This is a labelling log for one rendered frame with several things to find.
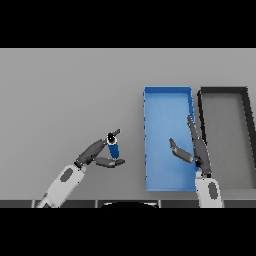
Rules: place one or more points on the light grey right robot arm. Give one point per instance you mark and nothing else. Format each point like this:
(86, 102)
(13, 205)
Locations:
(209, 191)

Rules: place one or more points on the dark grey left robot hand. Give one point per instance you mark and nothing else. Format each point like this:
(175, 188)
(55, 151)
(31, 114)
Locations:
(90, 152)

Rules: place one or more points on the dark grey bin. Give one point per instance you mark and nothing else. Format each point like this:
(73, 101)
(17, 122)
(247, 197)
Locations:
(230, 136)

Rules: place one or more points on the blue pipe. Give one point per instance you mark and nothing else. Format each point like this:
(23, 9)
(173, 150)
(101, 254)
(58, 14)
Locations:
(113, 149)

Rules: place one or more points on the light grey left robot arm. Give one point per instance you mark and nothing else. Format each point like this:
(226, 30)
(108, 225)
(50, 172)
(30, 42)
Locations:
(60, 185)

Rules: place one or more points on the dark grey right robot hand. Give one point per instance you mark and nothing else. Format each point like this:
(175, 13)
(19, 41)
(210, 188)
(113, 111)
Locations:
(201, 151)

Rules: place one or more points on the blue bin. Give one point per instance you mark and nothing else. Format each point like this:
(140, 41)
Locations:
(166, 140)

